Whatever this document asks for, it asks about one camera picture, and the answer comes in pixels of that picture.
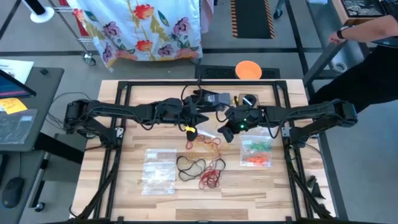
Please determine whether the black grate floor mat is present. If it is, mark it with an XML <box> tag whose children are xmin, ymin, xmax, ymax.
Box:
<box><xmin>195</xmin><ymin>64</ymin><xmax>281</xmax><ymax>80</ymax></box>

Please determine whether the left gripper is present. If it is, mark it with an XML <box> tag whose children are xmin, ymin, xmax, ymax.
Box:
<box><xmin>157</xmin><ymin>98</ymin><xmax>210</xmax><ymax>141</ymax></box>

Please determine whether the person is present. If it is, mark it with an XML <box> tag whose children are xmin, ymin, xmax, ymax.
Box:
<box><xmin>309</xmin><ymin>14</ymin><xmax>398</xmax><ymax>114</ymax></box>

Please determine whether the black work glove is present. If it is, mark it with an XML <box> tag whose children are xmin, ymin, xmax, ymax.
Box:
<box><xmin>192</xmin><ymin>89</ymin><xmax>233</xmax><ymax>110</ymax></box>

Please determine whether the white tape roll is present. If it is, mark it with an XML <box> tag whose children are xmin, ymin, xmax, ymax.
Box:
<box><xmin>333</xmin><ymin>62</ymin><xmax>348</xmax><ymax>74</ymax></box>

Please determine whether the black aluminium table frame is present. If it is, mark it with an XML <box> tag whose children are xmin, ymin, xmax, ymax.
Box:
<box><xmin>74</xmin><ymin>80</ymin><xmax>335</xmax><ymax>224</ymax></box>

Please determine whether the black office desk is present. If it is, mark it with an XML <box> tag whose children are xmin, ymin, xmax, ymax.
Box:
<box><xmin>0</xmin><ymin>67</ymin><xmax>65</xmax><ymax>153</ymax></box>

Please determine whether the black pole white base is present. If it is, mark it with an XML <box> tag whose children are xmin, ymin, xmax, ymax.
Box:
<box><xmin>21</xmin><ymin>0</ymin><xmax>55</xmax><ymax>24</ymax></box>

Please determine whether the grey plastic sleeve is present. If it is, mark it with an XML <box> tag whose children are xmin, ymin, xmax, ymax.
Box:
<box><xmin>0</xmin><ymin>108</ymin><xmax>38</xmax><ymax>146</ymax></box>

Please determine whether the clear plastic zip bag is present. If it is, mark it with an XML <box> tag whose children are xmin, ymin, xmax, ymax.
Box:
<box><xmin>195</xmin><ymin>128</ymin><xmax>224</xmax><ymax>156</ymax></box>
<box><xmin>241</xmin><ymin>134</ymin><xmax>274</xmax><ymax>158</ymax></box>
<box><xmin>239</xmin><ymin>146</ymin><xmax>274</xmax><ymax>168</ymax></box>

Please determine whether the yellow sticky note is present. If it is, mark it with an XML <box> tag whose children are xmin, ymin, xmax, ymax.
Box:
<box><xmin>0</xmin><ymin>97</ymin><xmax>29</xmax><ymax>115</ymax></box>

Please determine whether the black parts tray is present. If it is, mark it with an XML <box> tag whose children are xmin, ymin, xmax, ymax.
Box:
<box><xmin>341</xmin><ymin>0</ymin><xmax>386</xmax><ymax>17</ymax></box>

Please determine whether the black computer mouse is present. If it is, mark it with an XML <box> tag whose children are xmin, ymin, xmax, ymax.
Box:
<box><xmin>1</xmin><ymin>176</ymin><xmax>25</xmax><ymax>210</ymax></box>

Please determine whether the white paper sheet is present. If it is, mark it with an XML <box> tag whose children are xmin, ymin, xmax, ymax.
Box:
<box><xmin>0</xmin><ymin>58</ymin><xmax>35</xmax><ymax>85</ymax></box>

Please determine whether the metal wire rack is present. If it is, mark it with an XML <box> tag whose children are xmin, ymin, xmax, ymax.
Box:
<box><xmin>46</xmin><ymin>0</ymin><xmax>100</xmax><ymax>67</ymax></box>

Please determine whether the pile of coloured rubber bands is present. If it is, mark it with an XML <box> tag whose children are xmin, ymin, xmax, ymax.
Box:
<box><xmin>183</xmin><ymin>146</ymin><xmax>215</xmax><ymax>162</ymax></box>

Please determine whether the black hazard-striped floor mat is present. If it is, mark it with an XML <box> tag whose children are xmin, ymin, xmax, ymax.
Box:
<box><xmin>230</xmin><ymin>0</ymin><xmax>276</xmax><ymax>40</ymax></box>

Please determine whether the pink cloth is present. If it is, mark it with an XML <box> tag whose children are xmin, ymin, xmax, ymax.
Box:
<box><xmin>200</xmin><ymin>0</ymin><xmax>215</xmax><ymax>34</ymax></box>

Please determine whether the small cardboard box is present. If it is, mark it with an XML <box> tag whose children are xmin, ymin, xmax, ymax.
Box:
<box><xmin>238</xmin><ymin>93</ymin><xmax>261</xmax><ymax>109</ymax></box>

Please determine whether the pile of clear plastic bags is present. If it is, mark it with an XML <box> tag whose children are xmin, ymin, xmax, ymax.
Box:
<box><xmin>141</xmin><ymin>149</ymin><xmax>178</xmax><ymax>196</ymax></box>

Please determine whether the orange disc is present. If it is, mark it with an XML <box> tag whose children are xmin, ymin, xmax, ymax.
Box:
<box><xmin>235</xmin><ymin>60</ymin><xmax>263</xmax><ymax>80</ymax></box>

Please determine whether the black computer monitor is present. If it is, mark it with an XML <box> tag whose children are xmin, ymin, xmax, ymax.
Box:
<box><xmin>0</xmin><ymin>68</ymin><xmax>37</xmax><ymax>100</ymax></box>

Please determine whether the floral print cloth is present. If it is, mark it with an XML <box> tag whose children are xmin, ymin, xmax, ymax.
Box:
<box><xmin>72</xmin><ymin>0</ymin><xmax>203</xmax><ymax>72</ymax></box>

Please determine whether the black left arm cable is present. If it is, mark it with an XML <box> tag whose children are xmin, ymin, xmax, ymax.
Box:
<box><xmin>180</xmin><ymin>81</ymin><xmax>203</xmax><ymax>105</ymax></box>

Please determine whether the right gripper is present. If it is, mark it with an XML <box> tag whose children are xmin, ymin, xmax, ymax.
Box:
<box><xmin>217</xmin><ymin>104</ymin><xmax>265</xmax><ymax>144</ymax></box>

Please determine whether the wood-topped grey workbench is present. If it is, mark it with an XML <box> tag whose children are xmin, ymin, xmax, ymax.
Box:
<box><xmin>303</xmin><ymin>0</ymin><xmax>398</xmax><ymax>90</ymax></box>

